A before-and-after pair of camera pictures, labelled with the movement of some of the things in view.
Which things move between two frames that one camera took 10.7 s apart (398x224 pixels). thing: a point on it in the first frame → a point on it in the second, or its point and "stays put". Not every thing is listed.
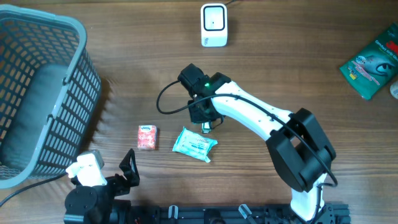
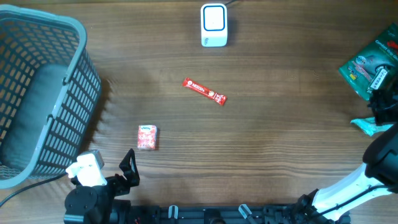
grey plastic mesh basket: (50, 87) stays put
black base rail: (331, 213) stays put
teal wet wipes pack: (192, 144) → (369, 126)
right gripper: (195, 116) → (384, 116)
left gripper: (128, 166) stays put
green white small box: (206, 127) → (379, 75)
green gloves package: (374, 68) stays put
